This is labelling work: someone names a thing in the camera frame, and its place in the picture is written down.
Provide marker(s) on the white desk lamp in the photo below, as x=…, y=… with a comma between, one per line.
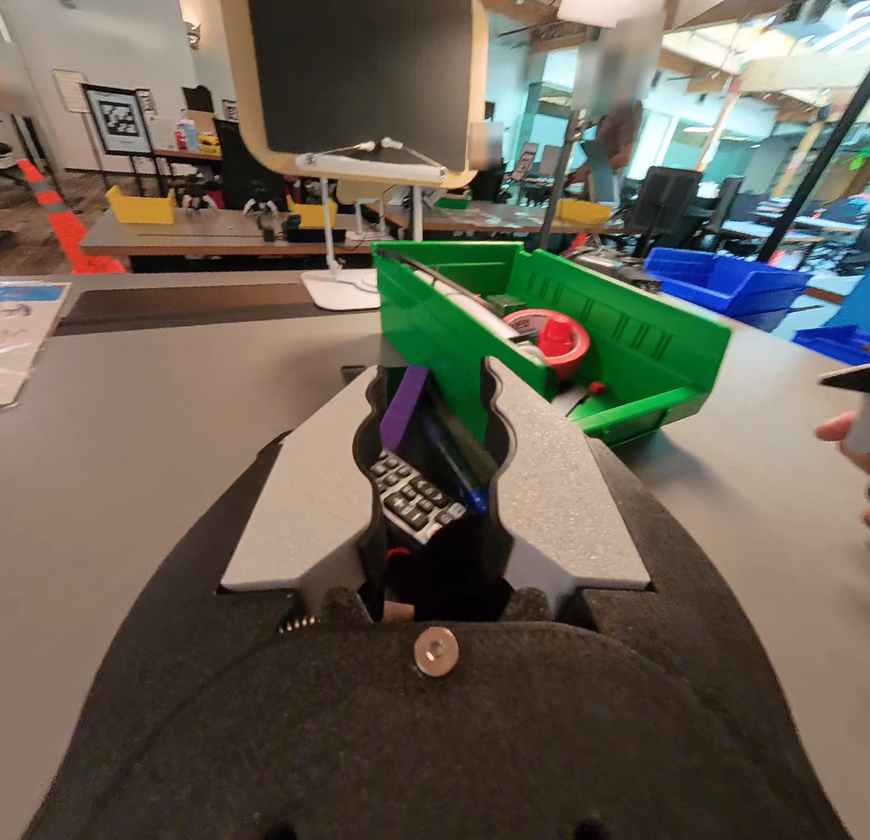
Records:
x=340, y=289

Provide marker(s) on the black mat sheet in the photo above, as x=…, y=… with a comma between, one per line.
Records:
x=572, y=399

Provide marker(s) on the orange traffic cone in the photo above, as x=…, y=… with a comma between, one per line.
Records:
x=68, y=235

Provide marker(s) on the purple block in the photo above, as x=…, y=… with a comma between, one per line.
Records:
x=404, y=408

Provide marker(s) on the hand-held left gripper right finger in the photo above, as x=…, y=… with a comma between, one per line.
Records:
x=571, y=513

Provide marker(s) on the red plastic cap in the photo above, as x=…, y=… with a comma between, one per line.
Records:
x=554, y=337

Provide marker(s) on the small green box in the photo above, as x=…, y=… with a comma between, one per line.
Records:
x=506, y=304

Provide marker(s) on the grey light stand pole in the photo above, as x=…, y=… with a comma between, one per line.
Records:
x=554, y=214

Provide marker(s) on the plastic-sleeved paper sheet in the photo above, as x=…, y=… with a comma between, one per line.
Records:
x=27, y=337

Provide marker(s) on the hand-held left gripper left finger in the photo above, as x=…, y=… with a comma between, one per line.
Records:
x=299, y=513

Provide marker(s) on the black computer monitor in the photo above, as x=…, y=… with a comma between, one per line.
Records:
x=666, y=201

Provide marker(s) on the black framed marker sign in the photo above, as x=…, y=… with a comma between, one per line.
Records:
x=117, y=119

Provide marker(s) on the blue pen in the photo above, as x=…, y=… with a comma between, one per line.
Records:
x=459, y=469

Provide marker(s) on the plywood-edged black panel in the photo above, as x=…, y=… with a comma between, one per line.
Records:
x=360, y=58

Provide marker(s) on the large blue plastic bin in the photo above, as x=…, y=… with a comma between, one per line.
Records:
x=836, y=343

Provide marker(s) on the red tape roll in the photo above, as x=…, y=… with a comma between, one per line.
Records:
x=576, y=360

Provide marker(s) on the wooden work table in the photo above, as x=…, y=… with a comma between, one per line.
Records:
x=204, y=238

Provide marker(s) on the black calculator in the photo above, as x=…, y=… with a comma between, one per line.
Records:
x=414, y=496

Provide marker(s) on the green plastic bin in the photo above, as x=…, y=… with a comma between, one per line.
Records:
x=646, y=337

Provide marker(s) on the black floor lamp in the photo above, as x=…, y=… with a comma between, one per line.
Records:
x=809, y=173

